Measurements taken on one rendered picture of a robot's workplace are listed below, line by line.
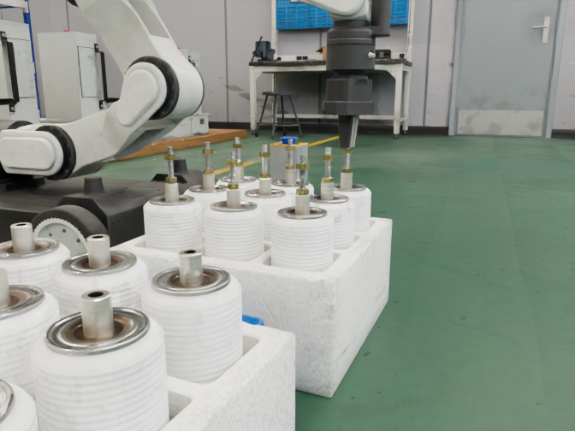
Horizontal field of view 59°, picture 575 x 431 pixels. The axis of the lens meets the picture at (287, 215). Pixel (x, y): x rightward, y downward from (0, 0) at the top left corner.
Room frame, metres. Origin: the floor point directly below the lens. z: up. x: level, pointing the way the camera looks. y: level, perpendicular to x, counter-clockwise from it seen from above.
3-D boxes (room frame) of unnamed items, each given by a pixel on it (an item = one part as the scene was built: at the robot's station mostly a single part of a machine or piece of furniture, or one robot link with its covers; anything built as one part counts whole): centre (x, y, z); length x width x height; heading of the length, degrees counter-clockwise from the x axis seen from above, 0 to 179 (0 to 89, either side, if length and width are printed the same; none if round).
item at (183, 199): (0.84, 0.19, 0.25); 0.08 x 0.08 x 0.01
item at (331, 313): (0.90, 0.04, 0.09); 0.39 x 0.39 x 0.18; 67
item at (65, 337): (0.36, 0.14, 0.25); 0.08 x 0.08 x 0.01
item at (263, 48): (5.52, 0.25, 0.87); 0.41 x 0.17 x 0.25; 160
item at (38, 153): (1.38, 0.63, 0.28); 0.21 x 0.20 x 0.13; 70
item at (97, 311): (0.36, 0.14, 0.26); 0.02 x 0.02 x 0.03
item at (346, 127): (0.96, -0.11, 0.36); 0.03 x 0.02 x 0.06; 48
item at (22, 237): (0.56, 0.31, 0.26); 0.02 x 0.02 x 0.03
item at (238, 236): (0.80, 0.09, 0.16); 0.10 x 0.10 x 0.18
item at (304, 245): (0.75, -0.02, 0.16); 0.10 x 0.10 x 0.18
